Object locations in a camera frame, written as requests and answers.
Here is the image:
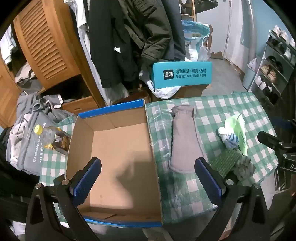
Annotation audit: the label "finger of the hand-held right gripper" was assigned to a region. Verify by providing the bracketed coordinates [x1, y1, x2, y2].
[257, 130, 285, 149]
[272, 116, 295, 131]

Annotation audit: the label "white plastic bag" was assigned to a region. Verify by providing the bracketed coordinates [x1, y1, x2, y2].
[139, 69, 182, 100]

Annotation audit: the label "grey sweatshirt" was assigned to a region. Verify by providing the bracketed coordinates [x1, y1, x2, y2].
[17, 92, 77, 123]

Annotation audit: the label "teal printed box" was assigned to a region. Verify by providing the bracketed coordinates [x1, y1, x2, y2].
[151, 61, 213, 90]

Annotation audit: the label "navy hanging coat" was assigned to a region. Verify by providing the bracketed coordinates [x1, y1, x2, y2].
[162, 0, 187, 61]

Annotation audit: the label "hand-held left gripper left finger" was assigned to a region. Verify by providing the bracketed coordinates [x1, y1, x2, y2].
[25, 157, 102, 241]

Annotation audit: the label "white door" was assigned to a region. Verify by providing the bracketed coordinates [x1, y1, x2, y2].
[223, 0, 244, 65]

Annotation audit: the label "light blue trash bin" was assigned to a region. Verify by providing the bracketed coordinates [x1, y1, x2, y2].
[242, 58, 258, 91]

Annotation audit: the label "olive green jacket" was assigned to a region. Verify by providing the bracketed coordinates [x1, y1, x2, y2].
[118, 0, 174, 77]

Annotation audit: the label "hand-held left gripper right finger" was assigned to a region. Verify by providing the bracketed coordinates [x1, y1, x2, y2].
[194, 157, 271, 241]

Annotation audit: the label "blue white woven bag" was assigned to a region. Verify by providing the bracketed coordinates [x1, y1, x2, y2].
[181, 20, 212, 62]

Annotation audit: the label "wooden louvered wardrobe door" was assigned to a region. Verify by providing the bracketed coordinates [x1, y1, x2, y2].
[13, 0, 82, 90]

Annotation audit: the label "light green plastic bag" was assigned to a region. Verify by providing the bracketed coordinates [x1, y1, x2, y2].
[224, 113, 249, 156]

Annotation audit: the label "wooden wardrobe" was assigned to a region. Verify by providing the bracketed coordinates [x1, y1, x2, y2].
[0, 0, 107, 128]

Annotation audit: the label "grey patched cloth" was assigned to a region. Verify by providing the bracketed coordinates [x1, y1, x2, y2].
[232, 155, 256, 181]

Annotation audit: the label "metal shoe rack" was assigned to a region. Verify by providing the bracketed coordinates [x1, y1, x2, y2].
[250, 25, 296, 107]

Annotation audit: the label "blue-rimmed cardboard box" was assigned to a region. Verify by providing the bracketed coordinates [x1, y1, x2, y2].
[65, 98, 164, 229]

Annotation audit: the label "yellow-capped oil bottle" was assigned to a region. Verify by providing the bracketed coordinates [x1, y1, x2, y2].
[33, 124, 73, 155]

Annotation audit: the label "green bubble wrap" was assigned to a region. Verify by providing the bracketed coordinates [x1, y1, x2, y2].
[209, 149, 242, 178]

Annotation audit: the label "wooden ladder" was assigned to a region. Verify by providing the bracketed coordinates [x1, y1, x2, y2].
[179, 0, 197, 22]

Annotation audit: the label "grey folded clothes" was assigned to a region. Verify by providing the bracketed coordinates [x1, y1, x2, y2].
[15, 62, 45, 93]

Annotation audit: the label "small brown cardboard box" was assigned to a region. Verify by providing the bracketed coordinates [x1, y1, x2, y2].
[113, 91, 151, 106]

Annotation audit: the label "long grey knit sock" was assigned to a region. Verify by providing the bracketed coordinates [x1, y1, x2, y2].
[168, 105, 210, 174]

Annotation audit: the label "green checkered tablecloth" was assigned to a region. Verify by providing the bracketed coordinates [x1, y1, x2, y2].
[39, 91, 279, 227]

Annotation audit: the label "white blue striped sock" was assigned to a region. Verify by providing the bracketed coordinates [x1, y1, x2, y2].
[217, 126, 240, 150]

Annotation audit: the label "black jacket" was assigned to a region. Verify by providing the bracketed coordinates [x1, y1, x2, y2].
[87, 0, 144, 89]

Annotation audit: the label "rows of shoes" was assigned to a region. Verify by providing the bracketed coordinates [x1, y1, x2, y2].
[254, 25, 296, 105]

